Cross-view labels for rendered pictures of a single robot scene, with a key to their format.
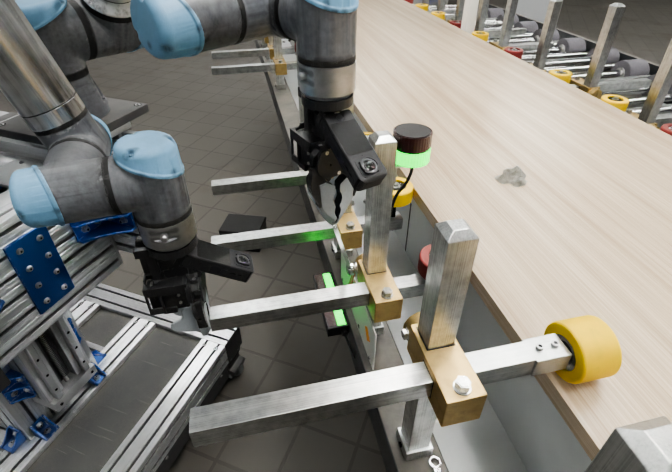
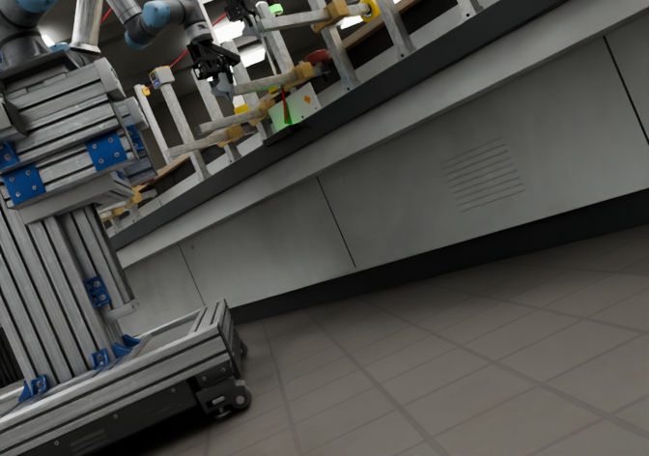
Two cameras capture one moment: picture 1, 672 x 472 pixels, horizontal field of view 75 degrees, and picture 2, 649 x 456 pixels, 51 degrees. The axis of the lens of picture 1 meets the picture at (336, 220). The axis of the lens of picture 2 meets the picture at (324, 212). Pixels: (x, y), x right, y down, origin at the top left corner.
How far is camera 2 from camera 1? 2.09 m
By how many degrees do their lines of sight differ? 44
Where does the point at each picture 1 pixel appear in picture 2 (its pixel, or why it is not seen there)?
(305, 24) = not seen: outside the picture
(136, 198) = (190, 6)
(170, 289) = (211, 55)
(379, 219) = (278, 40)
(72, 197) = (171, 3)
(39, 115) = (133, 7)
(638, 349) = not seen: hidden behind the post
